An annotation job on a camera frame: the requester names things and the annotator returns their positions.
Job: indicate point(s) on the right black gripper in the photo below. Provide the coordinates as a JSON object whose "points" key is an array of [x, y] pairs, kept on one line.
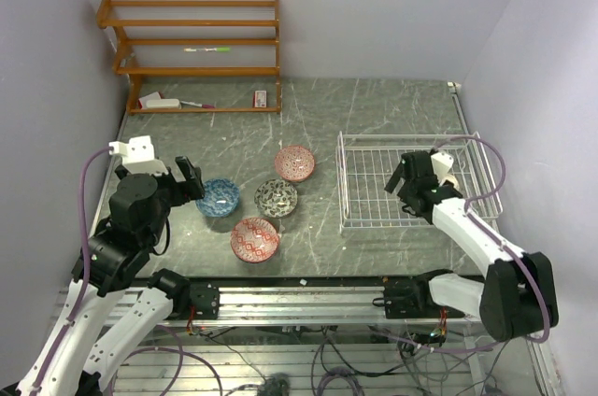
{"points": [[395, 179]]}

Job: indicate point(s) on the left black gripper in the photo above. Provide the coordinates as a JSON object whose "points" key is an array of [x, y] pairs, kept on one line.
{"points": [[185, 190]]}

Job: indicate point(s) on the blue patterned bowl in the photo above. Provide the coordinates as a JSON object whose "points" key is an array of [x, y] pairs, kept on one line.
{"points": [[221, 198]]}

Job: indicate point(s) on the black white leaf bowl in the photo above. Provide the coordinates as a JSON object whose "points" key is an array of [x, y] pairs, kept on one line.
{"points": [[276, 198]]}

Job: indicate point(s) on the pink floral patterned bowl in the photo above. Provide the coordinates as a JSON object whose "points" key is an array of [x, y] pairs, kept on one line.
{"points": [[295, 163]]}

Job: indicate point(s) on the brown lattice patterned bowl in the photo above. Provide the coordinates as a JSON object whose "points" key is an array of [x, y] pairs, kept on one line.
{"points": [[451, 180]]}

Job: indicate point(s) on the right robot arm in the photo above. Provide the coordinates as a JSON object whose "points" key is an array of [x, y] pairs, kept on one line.
{"points": [[516, 297]]}

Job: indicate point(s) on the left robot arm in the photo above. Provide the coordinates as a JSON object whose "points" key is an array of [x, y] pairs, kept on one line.
{"points": [[80, 356]]}

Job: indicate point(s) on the white box on shelf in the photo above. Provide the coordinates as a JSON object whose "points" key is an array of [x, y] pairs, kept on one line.
{"points": [[163, 104]]}

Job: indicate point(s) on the red geometric patterned bowl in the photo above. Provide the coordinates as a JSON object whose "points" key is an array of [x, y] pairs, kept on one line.
{"points": [[254, 240]]}

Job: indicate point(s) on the red white small card box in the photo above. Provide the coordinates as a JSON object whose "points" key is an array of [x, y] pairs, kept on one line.
{"points": [[260, 99]]}

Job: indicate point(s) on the green pen on shelf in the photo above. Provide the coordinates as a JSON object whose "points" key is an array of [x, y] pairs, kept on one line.
{"points": [[205, 49]]}

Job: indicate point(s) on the white wire dish rack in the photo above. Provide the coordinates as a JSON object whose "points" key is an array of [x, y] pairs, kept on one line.
{"points": [[365, 163]]}

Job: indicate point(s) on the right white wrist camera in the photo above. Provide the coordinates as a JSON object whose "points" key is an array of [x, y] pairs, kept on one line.
{"points": [[442, 163]]}

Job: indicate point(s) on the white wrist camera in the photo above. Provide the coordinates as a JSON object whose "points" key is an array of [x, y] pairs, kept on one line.
{"points": [[138, 156], [442, 163]]}

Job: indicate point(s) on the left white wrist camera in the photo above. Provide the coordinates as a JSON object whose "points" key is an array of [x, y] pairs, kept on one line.
{"points": [[138, 156]]}

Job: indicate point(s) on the aluminium mounting rail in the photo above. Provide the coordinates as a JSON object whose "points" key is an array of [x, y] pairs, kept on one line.
{"points": [[271, 300]]}

